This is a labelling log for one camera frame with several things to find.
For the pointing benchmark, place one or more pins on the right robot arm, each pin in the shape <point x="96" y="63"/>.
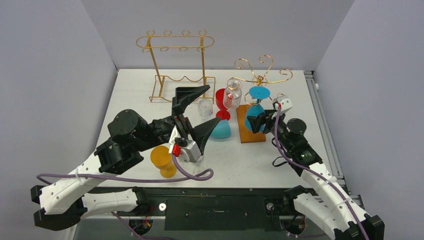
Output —
<point x="336" y="213"/>

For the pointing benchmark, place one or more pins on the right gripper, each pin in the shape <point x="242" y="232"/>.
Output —
<point x="269" y="115"/>

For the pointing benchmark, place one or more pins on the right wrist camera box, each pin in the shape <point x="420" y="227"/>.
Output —
<point x="282" y="104"/>

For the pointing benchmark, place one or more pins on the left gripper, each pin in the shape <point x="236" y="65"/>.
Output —
<point x="199" y="133"/>

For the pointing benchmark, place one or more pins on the red plastic goblet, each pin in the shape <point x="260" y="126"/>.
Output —
<point x="222" y="112"/>

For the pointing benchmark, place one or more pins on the blue plastic goblet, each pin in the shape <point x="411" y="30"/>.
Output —
<point x="222" y="130"/>
<point x="257" y="93"/>

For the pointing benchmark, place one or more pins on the clear patterned wine glass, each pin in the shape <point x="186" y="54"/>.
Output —
<point x="232" y="93"/>

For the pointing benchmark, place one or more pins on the aluminium table frame rail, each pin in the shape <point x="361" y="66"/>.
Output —
<point x="330" y="149"/>

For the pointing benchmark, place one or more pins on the orange plastic goblet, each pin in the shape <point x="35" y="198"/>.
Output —
<point x="162" y="160"/>

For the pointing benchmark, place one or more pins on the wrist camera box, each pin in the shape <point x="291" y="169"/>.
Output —
<point x="282" y="104"/>
<point x="190" y="153"/>

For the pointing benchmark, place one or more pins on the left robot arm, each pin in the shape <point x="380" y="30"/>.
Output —
<point x="68" y="200"/>

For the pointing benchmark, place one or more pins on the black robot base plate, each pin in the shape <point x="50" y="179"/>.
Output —
<point x="217" y="209"/>

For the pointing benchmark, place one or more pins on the gold hook rack wooden base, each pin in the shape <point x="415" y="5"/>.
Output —
<point x="259" y="80"/>

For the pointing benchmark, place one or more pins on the tall gold wire glass rack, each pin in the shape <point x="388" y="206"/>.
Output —
<point x="145" y="43"/>

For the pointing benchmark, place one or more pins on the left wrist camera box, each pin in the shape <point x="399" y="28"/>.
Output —
<point x="190" y="153"/>

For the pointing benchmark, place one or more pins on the clear glass near red goblet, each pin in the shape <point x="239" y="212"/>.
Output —
<point x="205" y="108"/>

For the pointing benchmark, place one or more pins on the small clear front wine glass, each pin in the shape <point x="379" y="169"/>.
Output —
<point x="200" y="172"/>

